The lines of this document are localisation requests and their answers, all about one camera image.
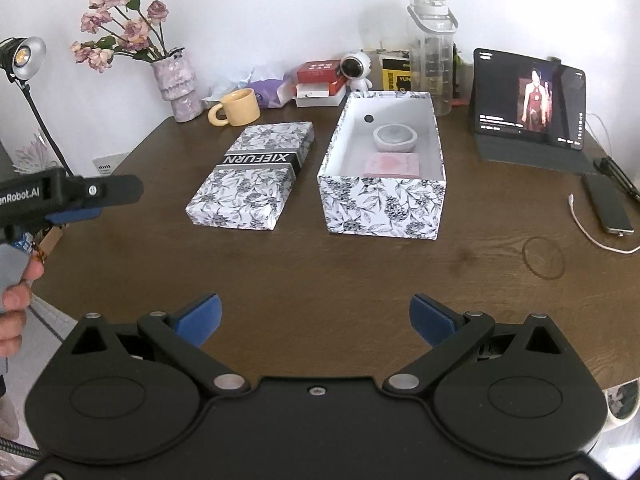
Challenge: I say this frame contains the pink heart box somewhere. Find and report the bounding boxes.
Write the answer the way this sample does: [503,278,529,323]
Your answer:
[363,153,420,179]

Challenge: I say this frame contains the clear plastic water bottle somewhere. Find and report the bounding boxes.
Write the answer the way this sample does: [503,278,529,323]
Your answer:
[407,0,458,116]

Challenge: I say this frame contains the purple white ceramic vase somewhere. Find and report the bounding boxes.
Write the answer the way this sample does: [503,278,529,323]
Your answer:
[151,48,203,122]

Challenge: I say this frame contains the silver desk lamp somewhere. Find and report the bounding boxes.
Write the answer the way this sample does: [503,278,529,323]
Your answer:
[1,36,74,176]

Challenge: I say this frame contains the yellow black box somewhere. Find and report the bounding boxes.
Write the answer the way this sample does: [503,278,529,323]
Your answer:
[378,49,412,92]

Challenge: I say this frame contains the red box stack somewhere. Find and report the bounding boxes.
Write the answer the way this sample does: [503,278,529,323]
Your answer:
[294,60,346,108]

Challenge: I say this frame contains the black smartphone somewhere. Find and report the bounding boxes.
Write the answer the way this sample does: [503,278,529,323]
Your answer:
[582,174,634,236]

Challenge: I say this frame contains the person's left hand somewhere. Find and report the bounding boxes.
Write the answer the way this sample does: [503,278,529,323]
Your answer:
[0,259,44,358]

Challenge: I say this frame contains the white round trash bin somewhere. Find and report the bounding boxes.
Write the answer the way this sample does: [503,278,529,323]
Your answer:
[602,378,639,432]

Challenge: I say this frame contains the open floral storage box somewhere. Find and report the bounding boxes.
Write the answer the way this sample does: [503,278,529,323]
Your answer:
[317,91,447,240]

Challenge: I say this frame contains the round white grey container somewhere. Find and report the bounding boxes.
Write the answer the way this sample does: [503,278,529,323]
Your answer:
[373,124,418,153]

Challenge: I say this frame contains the purple tissue pack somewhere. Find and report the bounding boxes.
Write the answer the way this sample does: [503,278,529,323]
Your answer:
[247,78,295,110]

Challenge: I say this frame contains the white round security camera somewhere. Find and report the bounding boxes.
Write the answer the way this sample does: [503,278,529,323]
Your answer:
[340,51,372,92]

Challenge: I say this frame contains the floral box lid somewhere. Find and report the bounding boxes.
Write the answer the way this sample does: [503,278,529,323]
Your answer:
[186,122,314,231]

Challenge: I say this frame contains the white paper bag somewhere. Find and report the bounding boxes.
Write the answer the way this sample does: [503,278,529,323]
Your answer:
[93,153,128,177]

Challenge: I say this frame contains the yellow ceramic mug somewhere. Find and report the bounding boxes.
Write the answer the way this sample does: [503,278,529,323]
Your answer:
[207,88,260,127]

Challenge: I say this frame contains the dried pink rose bouquet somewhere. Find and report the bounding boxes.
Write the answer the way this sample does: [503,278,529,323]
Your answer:
[70,0,183,74]

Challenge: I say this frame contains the black phone tripod stand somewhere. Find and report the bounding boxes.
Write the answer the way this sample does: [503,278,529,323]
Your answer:
[593,156,640,202]

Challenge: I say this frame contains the black tablet with case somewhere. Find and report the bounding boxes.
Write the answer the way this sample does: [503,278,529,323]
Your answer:
[470,48,590,174]

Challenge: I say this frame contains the white charging cable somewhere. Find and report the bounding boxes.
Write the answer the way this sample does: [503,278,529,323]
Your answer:
[567,112,640,256]

